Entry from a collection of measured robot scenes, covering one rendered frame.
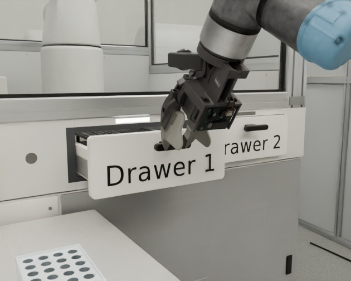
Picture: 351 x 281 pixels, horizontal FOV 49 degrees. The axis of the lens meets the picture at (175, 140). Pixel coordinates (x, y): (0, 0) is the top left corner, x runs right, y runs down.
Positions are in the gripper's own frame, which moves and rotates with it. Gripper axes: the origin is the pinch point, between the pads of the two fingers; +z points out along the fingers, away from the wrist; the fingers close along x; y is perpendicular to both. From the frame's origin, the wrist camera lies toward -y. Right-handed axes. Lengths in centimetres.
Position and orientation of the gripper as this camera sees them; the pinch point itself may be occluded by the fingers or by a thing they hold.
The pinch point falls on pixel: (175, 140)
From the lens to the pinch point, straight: 69.7
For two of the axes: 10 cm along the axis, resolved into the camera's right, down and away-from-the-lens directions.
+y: 4.2, 6.8, -6.0
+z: -3.0, 7.3, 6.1
